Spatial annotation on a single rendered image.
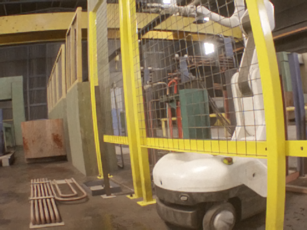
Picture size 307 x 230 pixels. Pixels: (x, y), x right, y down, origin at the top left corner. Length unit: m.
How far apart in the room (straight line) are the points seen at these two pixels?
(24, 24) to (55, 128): 10.00
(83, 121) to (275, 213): 2.48
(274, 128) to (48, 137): 4.10
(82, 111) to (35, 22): 11.35
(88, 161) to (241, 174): 2.16
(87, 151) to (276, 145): 2.45
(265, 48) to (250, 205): 0.70
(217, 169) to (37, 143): 3.81
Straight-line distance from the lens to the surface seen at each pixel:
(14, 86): 11.18
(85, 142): 3.08
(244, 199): 1.24
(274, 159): 0.90
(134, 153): 1.99
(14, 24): 14.19
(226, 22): 2.12
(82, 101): 3.08
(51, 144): 4.67
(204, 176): 1.14
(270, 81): 0.89
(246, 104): 1.61
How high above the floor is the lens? 0.55
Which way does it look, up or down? level
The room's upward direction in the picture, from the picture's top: 5 degrees counter-clockwise
